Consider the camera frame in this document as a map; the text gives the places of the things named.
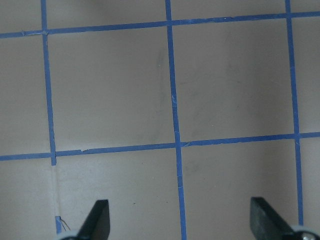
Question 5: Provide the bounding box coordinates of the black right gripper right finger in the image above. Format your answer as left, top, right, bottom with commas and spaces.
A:
249, 197, 299, 240

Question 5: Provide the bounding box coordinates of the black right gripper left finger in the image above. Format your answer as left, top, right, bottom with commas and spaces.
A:
75, 199, 111, 240

